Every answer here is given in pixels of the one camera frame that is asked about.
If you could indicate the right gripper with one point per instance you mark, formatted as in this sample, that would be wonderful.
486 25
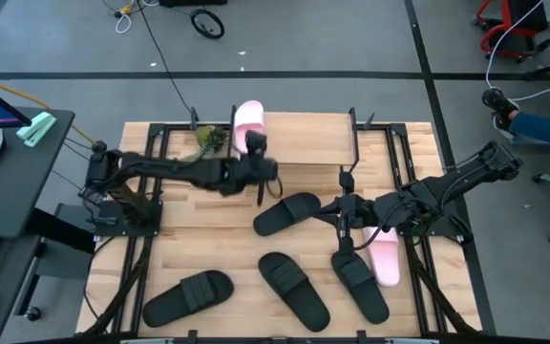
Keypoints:
356 211

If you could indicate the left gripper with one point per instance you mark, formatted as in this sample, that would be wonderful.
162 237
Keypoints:
256 169

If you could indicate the pink slide sandal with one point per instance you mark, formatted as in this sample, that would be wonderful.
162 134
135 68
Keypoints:
384 263
248 117

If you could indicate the black slide sandal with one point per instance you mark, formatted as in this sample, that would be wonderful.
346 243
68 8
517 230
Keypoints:
280 215
299 296
179 301
363 291

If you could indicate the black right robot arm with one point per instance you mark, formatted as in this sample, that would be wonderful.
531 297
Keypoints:
447 184

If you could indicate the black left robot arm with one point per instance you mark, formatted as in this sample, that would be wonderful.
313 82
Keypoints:
184 169

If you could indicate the person's shoe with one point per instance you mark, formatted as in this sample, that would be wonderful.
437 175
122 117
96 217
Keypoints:
497 102

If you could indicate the mint green stapler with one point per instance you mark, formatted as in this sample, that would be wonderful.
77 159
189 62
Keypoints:
36 128

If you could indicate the person's leg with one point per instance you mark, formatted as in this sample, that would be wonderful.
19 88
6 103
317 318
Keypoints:
547 129

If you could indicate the black desk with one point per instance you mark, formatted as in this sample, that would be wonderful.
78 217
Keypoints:
17 191

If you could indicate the black desk leg with caster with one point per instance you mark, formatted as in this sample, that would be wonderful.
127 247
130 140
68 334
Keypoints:
32 313

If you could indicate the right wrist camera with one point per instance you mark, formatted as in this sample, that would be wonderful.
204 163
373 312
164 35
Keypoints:
346 181

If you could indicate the wooden shelf with black frame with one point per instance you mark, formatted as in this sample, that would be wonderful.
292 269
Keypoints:
303 138

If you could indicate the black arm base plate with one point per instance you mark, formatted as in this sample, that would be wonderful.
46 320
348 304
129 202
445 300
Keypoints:
122 219

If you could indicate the red frame chair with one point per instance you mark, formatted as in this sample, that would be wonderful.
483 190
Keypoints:
492 36

